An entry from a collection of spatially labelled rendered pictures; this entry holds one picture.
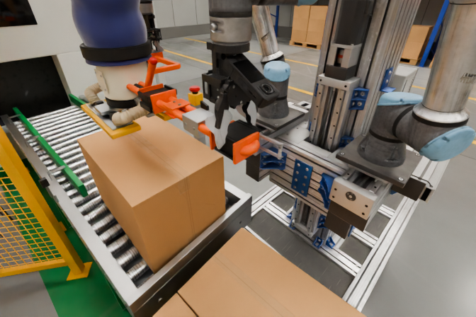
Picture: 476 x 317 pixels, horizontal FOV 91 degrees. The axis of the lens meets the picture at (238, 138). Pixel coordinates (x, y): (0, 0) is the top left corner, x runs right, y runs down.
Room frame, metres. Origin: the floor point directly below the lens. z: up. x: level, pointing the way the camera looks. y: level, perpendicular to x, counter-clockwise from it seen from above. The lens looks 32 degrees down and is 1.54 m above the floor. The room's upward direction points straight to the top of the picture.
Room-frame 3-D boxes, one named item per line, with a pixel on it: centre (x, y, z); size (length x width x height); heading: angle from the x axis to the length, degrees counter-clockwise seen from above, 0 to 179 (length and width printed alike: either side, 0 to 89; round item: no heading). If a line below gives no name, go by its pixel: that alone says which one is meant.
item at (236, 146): (0.44, 0.01, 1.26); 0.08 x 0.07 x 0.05; 45
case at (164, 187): (0.88, 0.41, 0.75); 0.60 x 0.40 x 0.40; 45
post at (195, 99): (1.42, 0.27, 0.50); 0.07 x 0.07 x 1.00; 49
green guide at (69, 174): (1.46, 1.49, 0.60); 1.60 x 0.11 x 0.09; 49
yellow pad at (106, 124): (0.81, 0.49, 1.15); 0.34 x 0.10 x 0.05; 45
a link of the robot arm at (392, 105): (0.69, -0.52, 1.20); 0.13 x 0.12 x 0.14; 11
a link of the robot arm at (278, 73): (1.06, -0.17, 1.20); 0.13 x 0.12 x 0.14; 174
